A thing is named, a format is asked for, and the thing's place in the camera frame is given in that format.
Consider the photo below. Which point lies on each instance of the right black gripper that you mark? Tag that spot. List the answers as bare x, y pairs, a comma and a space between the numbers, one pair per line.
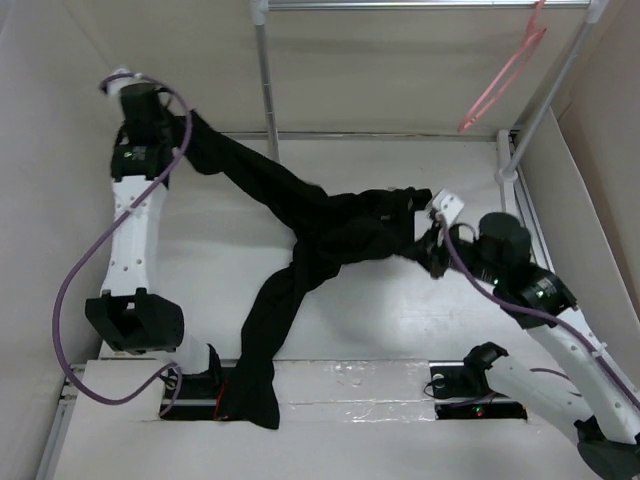
428, 250

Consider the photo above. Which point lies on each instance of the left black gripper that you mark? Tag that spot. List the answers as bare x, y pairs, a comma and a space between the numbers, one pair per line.
179, 126

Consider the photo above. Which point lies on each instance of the black trousers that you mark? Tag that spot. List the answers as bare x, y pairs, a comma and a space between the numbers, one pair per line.
330, 232

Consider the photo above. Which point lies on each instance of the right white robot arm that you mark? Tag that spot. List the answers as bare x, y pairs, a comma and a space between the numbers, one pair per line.
601, 417

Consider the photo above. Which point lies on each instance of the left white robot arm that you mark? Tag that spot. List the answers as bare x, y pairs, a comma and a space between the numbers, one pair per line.
129, 313

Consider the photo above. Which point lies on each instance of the pink clothes hanger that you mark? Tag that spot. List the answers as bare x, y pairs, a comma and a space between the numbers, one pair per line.
511, 70

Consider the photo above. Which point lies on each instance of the metal clothes rack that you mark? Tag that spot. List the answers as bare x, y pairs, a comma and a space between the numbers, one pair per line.
506, 175

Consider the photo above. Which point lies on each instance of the white foam block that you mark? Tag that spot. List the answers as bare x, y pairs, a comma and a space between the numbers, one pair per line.
360, 392

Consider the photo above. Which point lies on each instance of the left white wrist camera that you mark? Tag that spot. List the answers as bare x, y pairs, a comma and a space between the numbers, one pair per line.
120, 78

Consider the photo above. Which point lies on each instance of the aluminium frame rail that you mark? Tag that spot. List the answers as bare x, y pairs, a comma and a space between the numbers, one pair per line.
337, 135

